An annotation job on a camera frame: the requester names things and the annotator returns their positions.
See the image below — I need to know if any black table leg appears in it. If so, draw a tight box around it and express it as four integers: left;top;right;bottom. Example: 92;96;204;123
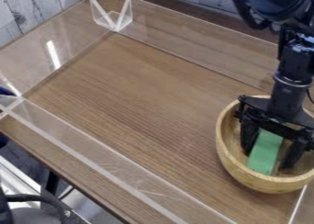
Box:
45;172;60;195

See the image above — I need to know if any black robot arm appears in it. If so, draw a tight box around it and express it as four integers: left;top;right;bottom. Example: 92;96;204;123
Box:
233;0;314;169

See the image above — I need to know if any clear acrylic enclosure wall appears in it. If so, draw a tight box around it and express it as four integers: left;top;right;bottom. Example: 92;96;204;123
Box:
0;0;314;224

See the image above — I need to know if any brown wooden bowl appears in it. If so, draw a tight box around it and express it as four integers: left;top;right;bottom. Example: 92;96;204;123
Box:
217;100;314;194

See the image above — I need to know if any metal bracket with screw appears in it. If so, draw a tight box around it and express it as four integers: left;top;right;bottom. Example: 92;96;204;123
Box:
49;200;91;224

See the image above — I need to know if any green rectangular block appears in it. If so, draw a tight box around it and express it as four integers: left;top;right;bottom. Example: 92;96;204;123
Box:
247;129;283;175

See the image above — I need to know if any black cable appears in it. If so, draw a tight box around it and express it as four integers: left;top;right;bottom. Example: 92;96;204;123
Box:
0;187;68;224

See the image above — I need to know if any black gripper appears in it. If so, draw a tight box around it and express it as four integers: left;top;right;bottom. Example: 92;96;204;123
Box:
234;73;314;169

